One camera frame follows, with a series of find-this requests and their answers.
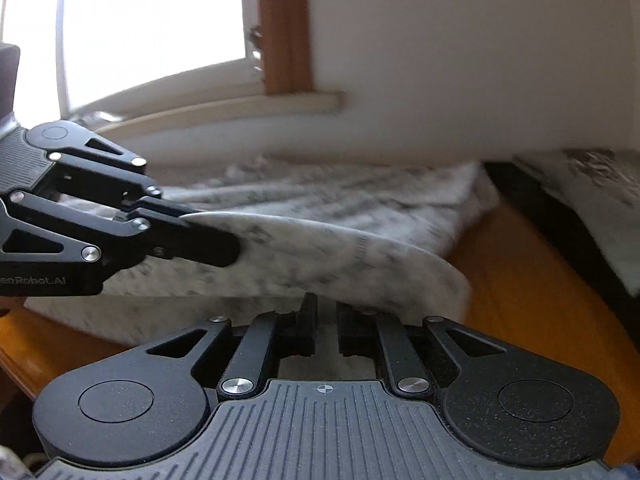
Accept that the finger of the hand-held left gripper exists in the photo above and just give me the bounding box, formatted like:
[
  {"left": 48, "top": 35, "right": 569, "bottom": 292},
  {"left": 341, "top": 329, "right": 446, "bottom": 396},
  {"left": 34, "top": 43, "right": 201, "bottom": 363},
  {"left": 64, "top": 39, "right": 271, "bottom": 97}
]
[
  {"left": 47, "top": 126, "right": 202, "bottom": 217},
  {"left": 0, "top": 191, "right": 240, "bottom": 267}
]

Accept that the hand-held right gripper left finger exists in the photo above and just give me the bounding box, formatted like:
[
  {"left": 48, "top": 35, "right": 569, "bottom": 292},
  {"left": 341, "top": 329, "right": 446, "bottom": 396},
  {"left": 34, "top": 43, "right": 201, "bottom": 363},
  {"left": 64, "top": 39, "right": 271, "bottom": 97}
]
[{"left": 145, "top": 292, "right": 318, "bottom": 396}]

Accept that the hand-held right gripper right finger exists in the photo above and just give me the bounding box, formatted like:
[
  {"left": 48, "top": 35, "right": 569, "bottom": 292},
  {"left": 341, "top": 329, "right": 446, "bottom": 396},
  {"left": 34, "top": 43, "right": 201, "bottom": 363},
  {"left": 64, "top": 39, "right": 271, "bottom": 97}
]
[{"left": 336, "top": 302, "right": 501, "bottom": 396}]

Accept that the white patterned hoodie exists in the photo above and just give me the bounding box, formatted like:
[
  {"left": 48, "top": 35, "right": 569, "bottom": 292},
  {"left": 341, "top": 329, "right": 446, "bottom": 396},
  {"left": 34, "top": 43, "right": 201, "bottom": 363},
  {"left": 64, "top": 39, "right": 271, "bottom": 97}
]
[{"left": 22, "top": 157, "right": 502, "bottom": 357}]

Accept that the beige window sill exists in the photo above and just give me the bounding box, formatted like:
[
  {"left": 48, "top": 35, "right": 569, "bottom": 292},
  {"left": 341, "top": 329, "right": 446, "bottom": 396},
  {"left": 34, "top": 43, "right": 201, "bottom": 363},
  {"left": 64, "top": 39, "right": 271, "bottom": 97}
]
[{"left": 65, "top": 91, "right": 347, "bottom": 137}]

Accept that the black folded garment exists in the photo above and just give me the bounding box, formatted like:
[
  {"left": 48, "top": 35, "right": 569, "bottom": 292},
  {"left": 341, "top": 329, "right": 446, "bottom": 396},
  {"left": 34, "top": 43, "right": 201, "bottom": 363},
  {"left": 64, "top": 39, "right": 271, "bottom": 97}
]
[{"left": 485, "top": 160, "right": 640, "bottom": 322}]

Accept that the grey printed t-shirt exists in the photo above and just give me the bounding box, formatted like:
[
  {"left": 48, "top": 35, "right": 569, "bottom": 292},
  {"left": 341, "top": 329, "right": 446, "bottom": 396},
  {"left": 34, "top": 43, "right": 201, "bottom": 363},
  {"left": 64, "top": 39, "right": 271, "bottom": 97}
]
[{"left": 515, "top": 147, "right": 640, "bottom": 284}]

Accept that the white window frame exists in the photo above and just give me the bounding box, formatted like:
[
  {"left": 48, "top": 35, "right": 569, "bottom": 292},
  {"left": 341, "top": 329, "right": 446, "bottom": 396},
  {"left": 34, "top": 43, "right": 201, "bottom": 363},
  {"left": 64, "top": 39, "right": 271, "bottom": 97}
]
[{"left": 50, "top": 0, "right": 267, "bottom": 117}]

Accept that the window handle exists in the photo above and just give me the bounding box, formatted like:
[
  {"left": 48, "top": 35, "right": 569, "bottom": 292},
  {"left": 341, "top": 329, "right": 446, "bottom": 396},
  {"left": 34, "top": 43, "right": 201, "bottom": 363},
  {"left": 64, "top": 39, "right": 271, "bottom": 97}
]
[{"left": 247, "top": 25, "right": 267, "bottom": 82}]

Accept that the wooden window frame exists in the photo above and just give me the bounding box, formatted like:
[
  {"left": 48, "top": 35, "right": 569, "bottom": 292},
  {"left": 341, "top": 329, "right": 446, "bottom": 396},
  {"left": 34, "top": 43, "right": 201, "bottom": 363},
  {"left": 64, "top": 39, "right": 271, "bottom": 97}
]
[{"left": 257, "top": 0, "right": 317, "bottom": 97}]

